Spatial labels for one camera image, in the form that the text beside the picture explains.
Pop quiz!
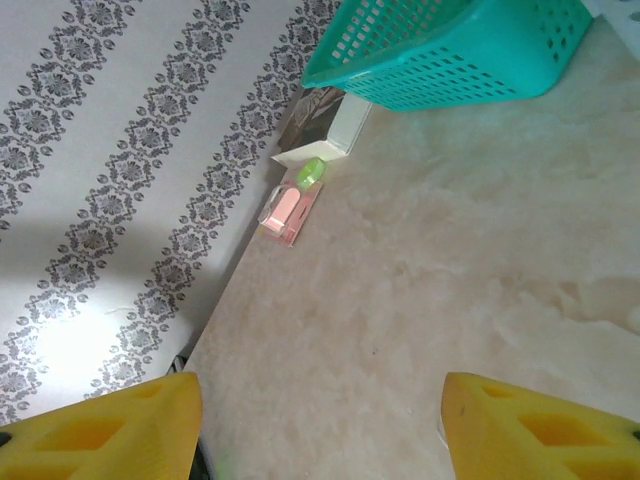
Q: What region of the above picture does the teal plastic basket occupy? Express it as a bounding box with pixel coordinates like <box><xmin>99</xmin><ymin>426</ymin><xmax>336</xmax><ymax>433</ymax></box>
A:
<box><xmin>299</xmin><ymin>0</ymin><xmax>596</xmax><ymax>112</ymax></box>

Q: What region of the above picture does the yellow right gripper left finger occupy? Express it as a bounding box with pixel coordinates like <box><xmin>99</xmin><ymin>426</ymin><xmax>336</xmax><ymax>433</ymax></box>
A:
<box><xmin>0</xmin><ymin>371</ymin><xmax>204</xmax><ymax>480</ymax></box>

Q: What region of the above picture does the light blue plastic basket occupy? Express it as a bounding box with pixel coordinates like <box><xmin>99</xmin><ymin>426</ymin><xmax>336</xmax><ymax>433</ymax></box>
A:
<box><xmin>582</xmin><ymin>0</ymin><xmax>640</xmax><ymax>56</ymax></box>

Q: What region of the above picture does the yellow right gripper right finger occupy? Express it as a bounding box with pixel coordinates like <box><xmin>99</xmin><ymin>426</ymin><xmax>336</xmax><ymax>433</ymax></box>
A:
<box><xmin>442</xmin><ymin>371</ymin><xmax>640</xmax><ymax>480</ymax></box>

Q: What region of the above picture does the pink blister package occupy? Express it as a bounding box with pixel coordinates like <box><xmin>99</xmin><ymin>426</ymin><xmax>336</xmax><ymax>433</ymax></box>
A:
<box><xmin>257</xmin><ymin>179</ymin><xmax>325</xmax><ymax>249</ymax></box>

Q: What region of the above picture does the small green round cap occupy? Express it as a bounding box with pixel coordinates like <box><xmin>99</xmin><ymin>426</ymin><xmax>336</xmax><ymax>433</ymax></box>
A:
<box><xmin>296</xmin><ymin>156</ymin><xmax>326</xmax><ymax>190</ymax></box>

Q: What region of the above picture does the book with photo cover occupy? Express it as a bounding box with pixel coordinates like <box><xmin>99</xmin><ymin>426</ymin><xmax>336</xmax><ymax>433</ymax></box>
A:
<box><xmin>271</xmin><ymin>85</ymin><xmax>374</xmax><ymax>166</ymax></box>

